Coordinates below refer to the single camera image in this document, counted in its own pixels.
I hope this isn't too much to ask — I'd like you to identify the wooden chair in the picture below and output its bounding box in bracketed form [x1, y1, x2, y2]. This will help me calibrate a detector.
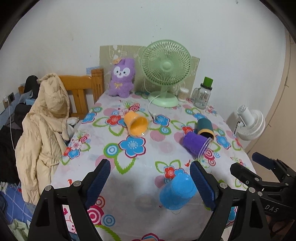
[59, 68, 104, 120]

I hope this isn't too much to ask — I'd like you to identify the orange plastic cup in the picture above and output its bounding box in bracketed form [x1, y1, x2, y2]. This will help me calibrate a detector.
[124, 111, 149, 137]

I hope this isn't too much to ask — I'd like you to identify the blue plastic cup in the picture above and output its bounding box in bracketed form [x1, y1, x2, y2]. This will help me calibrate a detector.
[159, 173, 198, 210]

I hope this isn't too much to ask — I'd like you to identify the purple plastic cup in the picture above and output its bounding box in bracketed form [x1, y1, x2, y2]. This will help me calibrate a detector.
[182, 132, 212, 159]

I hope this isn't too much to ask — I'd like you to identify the white floor fan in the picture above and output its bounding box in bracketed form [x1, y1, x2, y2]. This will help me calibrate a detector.
[235, 105, 265, 142]

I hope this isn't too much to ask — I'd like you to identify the green desk fan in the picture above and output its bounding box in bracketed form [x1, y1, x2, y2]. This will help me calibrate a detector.
[140, 40, 191, 108]

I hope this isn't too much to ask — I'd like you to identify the purple plush toy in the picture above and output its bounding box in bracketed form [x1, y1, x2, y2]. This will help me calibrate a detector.
[108, 58, 135, 98]

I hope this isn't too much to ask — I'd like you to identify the floral tablecloth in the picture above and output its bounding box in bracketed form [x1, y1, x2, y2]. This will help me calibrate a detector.
[51, 91, 253, 240]

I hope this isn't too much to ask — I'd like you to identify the cotton swab container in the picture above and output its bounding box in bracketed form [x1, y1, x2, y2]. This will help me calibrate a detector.
[177, 87, 189, 102]

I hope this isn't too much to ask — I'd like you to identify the beige puffer jacket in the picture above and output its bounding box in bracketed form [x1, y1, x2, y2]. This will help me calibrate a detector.
[15, 73, 70, 205]

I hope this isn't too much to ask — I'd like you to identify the teal and yellow cup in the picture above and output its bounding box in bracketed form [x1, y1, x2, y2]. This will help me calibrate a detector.
[197, 118, 214, 140]

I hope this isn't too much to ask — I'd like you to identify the glass jar green lid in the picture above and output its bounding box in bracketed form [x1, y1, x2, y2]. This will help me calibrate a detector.
[191, 77, 213, 109]

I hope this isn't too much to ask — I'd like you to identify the white fan cable plug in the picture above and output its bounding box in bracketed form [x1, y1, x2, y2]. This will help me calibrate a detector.
[147, 91, 161, 120]

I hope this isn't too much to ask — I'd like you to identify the beige patterned wall board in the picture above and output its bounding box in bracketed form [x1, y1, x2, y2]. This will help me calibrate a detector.
[99, 45, 200, 94]

